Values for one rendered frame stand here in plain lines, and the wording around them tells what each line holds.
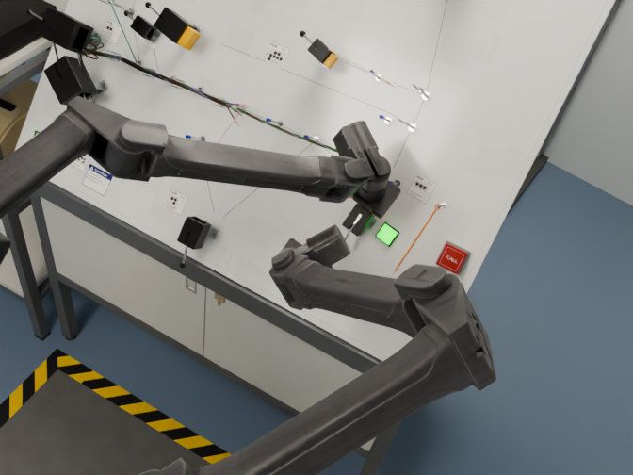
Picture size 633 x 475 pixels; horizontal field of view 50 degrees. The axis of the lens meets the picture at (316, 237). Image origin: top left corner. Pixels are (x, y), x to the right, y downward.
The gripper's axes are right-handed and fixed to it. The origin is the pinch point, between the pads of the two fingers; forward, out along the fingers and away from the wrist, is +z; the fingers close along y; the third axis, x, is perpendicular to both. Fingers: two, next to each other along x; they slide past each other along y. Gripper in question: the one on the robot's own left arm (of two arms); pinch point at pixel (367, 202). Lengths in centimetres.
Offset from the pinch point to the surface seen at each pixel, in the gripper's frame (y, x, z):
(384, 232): -5.9, 0.9, 8.4
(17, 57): 98, 15, 21
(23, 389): 67, 93, 97
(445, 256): -19.5, -1.1, 4.2
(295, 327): -1.0, 28.0, 23.4
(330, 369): -13, 30, 38
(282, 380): -4, 39, 54
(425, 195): -8.5, -9.9, 4.4
